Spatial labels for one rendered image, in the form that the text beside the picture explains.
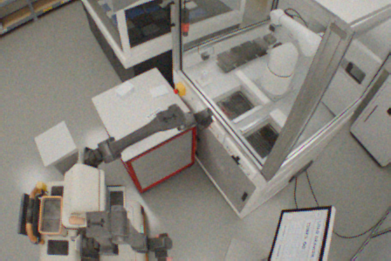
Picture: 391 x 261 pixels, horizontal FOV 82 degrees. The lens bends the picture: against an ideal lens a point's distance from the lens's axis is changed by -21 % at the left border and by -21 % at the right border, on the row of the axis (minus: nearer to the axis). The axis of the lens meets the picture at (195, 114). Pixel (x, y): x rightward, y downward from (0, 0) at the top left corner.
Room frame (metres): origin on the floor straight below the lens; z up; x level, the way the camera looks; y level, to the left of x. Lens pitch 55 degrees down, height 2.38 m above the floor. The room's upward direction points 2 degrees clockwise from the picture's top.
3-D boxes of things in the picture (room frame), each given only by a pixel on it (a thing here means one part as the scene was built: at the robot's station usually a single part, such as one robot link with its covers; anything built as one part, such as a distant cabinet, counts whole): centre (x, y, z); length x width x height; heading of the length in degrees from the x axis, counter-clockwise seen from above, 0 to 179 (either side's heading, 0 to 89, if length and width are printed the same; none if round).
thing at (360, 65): (0.85, -0.79, 1.52); 0.87 x 0.01 x 0.86; 125
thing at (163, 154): (1.17, 0.39, 0.38); 0.62 x 0.58 x 0.76; 35
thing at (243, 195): (1.24, -0.51, 0.40); 1.03 x 0.95 x 0.80; 35
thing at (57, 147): (0.84, 1.01, 0.38); 0.30 x 0.30 x 0.76; 38
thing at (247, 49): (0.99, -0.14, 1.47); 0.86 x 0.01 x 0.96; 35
